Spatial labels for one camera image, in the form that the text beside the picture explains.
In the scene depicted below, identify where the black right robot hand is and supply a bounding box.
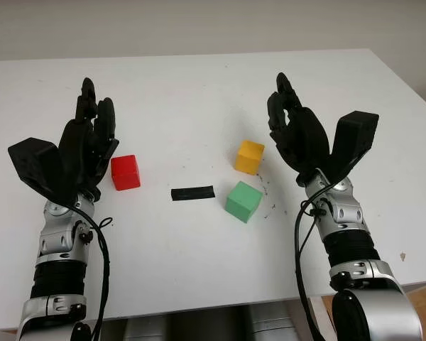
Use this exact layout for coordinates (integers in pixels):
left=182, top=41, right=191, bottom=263
left=266, top=72, right=333, bottom=185

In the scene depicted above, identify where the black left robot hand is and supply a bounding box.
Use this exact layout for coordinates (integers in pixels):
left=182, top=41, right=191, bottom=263
left=58, top=77, right=120, bottom=200

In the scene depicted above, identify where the red cube block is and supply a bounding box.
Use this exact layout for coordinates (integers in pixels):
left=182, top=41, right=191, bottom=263
left=110, top=154, right=142, bottom=192

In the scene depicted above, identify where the yellow cube block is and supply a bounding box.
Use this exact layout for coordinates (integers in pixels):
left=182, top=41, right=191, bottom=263
left=234, top=139, right=266, bottom=175

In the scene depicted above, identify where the green cube block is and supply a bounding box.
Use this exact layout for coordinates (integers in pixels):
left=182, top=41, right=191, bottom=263
left=224, top=180, right=263, bottom=224

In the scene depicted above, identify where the black tape strip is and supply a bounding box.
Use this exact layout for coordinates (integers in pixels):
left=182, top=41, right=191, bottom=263
left=170, top=185, right=216, bottom=202

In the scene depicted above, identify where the grey robot torso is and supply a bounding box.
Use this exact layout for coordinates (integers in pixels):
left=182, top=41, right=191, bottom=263
left=122, top=303, right=306, bottom=341

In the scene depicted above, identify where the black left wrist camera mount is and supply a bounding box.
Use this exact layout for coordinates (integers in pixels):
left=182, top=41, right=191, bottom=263
left=7, top=137, right=79, bottom=205

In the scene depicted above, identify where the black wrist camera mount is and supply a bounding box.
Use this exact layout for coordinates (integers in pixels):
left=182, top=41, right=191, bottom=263
left=317, top=110, right=380, bottom=185
left=7, top=137, right=79, bottom=205

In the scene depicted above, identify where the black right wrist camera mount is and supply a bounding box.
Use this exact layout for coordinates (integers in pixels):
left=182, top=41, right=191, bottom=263
left=317, top=110, right=380, bottom=185

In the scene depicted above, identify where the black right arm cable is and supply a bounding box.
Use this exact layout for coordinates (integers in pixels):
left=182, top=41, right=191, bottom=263
left=293, top=177, right=342, bottom=341

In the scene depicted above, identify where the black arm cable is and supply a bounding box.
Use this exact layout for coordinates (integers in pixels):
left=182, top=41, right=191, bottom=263
left=293, top=177, right=342, bottom=341
left=69, top=202, right=114, bottom=341

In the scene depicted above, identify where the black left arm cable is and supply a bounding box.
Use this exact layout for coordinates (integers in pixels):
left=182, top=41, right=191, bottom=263
left=69, top=202, right=114, bottom=341

